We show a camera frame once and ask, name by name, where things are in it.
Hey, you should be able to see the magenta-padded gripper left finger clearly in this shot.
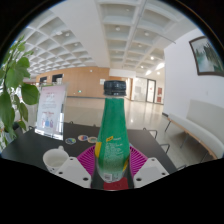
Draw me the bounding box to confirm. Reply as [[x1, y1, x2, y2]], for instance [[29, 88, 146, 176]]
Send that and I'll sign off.
[[54, 145, 100, 189]]

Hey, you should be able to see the black metal chairs group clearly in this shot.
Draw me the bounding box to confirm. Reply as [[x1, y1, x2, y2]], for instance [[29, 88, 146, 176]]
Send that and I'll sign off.
[[143, 128, 188, 168]]

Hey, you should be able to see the white dotted mug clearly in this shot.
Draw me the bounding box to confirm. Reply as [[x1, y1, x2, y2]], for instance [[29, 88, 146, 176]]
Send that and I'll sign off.
[[42, 145, 71, 174]]

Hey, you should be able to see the framed landscape painting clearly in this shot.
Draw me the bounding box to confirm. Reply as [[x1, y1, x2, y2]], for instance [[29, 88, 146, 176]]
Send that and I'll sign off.
[[188, 35, 224, 78]]

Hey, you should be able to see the clear acrylic sign stand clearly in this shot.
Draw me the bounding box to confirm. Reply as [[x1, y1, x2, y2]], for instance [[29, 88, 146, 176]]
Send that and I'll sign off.
[[34, 83, 69, 141]]

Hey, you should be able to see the green plastic drink bottle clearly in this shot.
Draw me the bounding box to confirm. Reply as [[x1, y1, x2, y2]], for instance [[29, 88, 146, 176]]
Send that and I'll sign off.
[[94, 79, 131, 184]]

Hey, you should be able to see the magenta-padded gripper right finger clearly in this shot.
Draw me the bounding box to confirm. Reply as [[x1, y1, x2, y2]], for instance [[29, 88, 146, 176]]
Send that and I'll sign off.
[[126, 145, 170, 189]]

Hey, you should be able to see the glass double door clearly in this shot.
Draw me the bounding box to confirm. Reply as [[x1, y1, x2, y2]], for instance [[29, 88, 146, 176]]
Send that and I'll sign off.
[[131, 77, 157, 104]]

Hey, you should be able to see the recessed ceiling lights group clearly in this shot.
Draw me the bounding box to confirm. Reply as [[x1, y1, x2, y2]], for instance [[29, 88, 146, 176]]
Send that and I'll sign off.
[[56, 26, 166, 76]]

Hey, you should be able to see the long white bench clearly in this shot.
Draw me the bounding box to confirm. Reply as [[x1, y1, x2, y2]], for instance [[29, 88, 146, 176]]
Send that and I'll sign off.
[[163, 99, 224, 161]]

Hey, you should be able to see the green leafy potted plant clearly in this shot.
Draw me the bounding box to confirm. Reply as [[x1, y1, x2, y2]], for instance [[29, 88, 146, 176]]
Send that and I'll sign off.
[[0, 34, 41, 151]]

